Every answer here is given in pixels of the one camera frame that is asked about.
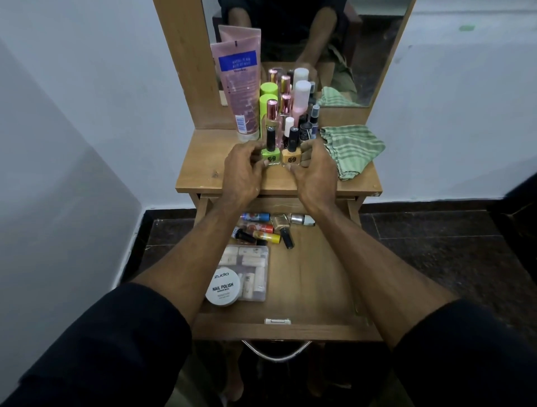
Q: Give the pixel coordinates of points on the wooden dressing table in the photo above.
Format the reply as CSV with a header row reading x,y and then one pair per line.
x,y
201,167

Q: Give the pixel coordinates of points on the white-capped dark polish bottle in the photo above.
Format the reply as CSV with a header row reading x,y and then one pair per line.
x,y
289,126

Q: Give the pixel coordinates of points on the blue polish bottle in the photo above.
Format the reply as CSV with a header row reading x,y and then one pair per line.
x,y
314,113

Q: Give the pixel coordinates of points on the pink spray bottle white cap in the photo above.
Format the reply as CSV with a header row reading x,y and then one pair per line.
x,y
301,100

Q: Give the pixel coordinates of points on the person's left hand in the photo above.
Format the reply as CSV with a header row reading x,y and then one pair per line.
x,y
243,172

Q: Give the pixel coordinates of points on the gold polish bottle patterned cap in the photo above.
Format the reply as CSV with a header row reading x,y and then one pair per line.
x,y
305,130

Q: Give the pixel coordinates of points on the person's left foot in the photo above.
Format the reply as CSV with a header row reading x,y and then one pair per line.
x,y
233,373

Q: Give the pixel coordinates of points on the person's left forearm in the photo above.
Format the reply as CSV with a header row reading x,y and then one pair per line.
x,y
189,264

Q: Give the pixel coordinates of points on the lime green bottle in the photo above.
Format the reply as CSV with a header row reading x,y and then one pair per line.
x,y
265,105

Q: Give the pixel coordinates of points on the person's right forearm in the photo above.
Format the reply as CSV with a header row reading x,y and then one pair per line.
x,y
377,272

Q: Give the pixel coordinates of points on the white nail polish remover jar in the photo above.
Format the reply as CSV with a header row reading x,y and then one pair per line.
x,y
223,287

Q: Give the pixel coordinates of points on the slim clear perfume bottle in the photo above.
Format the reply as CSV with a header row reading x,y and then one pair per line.
x,y
285,104

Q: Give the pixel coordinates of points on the green square polish bottle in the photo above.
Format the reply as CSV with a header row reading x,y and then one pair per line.
x,y
271,157

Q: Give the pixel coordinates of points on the wooden drawer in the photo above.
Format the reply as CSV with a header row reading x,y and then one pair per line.
x,y
310,289

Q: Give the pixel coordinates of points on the pink cosmetic lotion tube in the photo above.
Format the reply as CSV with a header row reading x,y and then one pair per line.
x,y
241,96

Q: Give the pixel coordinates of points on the person's black left sleeve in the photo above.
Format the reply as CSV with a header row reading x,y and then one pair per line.
x,y
96,348

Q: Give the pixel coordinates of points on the pink perfume bottle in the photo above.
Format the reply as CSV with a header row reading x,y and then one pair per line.
x,y
272,110

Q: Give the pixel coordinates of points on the green striped cloth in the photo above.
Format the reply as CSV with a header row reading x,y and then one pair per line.
x,y
352,151

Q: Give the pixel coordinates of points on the pile of nail polish bottles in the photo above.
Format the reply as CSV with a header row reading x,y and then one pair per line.
x,y
266,237

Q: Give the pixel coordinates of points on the yellow square polish bottle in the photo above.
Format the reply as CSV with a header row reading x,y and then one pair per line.
x,y
291,156

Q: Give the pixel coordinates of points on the dressing table mirror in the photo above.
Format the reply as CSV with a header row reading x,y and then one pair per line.
x,y
377,50

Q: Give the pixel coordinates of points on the person's right hand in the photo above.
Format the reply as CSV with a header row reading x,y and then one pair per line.
x,y
316,180

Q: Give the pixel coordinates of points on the person's black sleeve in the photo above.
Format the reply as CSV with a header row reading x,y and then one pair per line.
x,y
465,360
96,348

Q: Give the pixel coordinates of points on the clear plastic compartment box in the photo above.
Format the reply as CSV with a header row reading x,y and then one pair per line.
x,y
251,260

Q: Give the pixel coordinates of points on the person's black right sleeve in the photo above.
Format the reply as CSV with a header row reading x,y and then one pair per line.
x,y
465,360

